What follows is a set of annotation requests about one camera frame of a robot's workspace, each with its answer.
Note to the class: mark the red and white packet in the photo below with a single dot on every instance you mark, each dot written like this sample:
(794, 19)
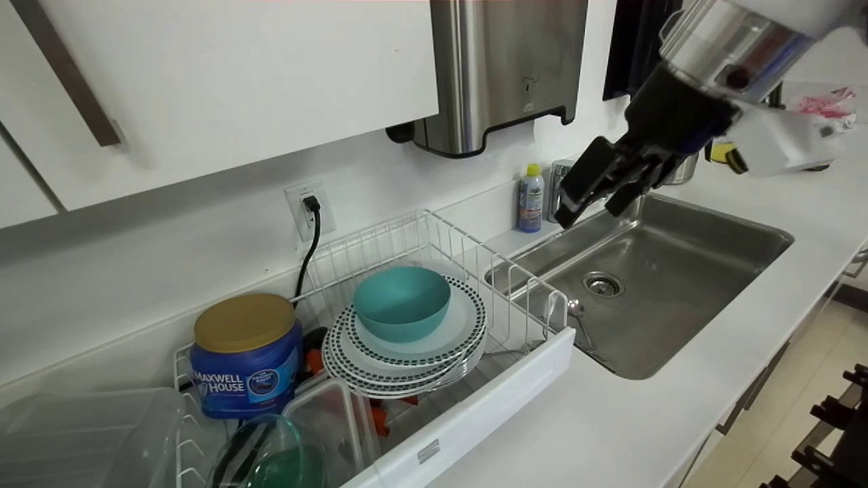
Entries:
(824, 105)

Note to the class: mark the stainless steel sink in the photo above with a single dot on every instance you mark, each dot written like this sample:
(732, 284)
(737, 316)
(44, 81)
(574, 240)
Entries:
(678, 285)

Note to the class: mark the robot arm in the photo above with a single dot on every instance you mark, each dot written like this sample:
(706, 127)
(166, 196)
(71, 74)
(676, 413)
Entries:
(739, 41)

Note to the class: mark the clear plastic container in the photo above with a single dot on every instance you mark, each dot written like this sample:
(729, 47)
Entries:
(88, 440)

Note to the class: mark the metal pot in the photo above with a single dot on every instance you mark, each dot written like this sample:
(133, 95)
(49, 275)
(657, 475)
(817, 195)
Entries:
(681, 173)

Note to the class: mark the white wall socket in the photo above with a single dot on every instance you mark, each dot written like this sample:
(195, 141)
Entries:
(302, 220)

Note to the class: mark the black cloth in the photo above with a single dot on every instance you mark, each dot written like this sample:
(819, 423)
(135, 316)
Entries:
(637, 41)

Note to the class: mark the black rack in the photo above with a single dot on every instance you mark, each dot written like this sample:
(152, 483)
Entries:
(834, 440)

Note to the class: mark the green glass bowl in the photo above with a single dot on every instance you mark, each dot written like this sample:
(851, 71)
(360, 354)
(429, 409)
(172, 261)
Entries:
(278, 461)

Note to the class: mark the stainless paper towel dispenser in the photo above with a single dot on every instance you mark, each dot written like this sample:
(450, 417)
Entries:
(498, 68)

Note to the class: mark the blue coffee canister gold lid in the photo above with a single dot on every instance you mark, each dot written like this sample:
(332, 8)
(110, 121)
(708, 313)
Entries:
(244, 366)

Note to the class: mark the spray bottle yellow cap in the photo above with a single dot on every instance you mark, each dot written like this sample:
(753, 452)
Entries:
(530, 203)

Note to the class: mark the metal utensil holder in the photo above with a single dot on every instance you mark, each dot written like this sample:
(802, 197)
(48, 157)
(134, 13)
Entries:
(557, 186)

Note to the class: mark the white upper cabinet door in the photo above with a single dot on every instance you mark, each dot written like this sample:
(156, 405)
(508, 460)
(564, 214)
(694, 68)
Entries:
(237, 81)

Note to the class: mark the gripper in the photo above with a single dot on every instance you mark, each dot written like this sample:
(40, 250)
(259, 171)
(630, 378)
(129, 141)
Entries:
(671, 115)

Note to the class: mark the orange and black utensil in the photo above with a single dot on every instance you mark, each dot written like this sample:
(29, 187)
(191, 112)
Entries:
(313, 356)

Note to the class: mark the metal spoon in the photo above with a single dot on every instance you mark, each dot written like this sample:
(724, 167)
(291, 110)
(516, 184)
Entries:
(578, 313)

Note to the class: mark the blue bowl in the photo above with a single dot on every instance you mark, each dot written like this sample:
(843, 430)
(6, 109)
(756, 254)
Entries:
(401, 301)

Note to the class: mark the stack of dotted white plates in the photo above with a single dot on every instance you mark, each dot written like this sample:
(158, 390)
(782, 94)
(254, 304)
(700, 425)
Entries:
(434, 349)

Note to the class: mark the yellow and black brush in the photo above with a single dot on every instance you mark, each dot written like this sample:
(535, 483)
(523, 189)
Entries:
(724, 154)

